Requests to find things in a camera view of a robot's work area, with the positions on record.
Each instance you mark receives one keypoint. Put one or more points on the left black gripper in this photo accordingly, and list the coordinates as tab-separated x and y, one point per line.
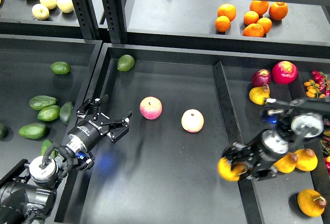
87	134

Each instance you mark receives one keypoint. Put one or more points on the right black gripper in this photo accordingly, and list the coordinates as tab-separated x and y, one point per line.
258	156

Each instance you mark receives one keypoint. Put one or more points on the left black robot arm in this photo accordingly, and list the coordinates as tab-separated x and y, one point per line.
29	189

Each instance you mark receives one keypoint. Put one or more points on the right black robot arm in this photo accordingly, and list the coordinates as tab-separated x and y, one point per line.
290	124

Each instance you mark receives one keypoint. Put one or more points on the green avocado in middle tray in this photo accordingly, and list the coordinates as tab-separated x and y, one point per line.
125	63

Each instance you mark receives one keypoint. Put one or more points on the green avocado top left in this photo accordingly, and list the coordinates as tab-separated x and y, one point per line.
60	67

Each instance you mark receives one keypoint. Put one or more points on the dark avocado at edge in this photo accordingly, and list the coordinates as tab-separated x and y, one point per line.
3	131

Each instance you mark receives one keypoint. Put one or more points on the pale yellow pear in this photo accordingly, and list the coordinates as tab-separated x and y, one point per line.
66	6
40	12
49	4

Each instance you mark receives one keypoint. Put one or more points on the pink red apple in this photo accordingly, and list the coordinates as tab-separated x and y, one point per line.
151	108

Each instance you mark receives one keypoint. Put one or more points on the pale pink apple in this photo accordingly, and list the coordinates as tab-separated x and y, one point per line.
192	120

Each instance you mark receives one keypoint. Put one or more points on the black left tray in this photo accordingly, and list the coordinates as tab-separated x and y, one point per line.
26	73

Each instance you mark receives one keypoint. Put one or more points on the black middle tray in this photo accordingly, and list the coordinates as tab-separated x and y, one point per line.
158	172

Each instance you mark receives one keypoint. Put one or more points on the dark red apple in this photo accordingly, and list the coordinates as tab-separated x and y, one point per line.
261	78

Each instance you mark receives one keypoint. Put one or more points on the bright red apple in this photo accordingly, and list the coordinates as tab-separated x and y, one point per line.
284	72

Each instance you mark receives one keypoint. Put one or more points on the cherry tomato bunch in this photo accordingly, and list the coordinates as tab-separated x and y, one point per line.
318	85

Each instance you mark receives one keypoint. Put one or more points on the black shelf upright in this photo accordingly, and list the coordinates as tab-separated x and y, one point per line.
86	18
115	17

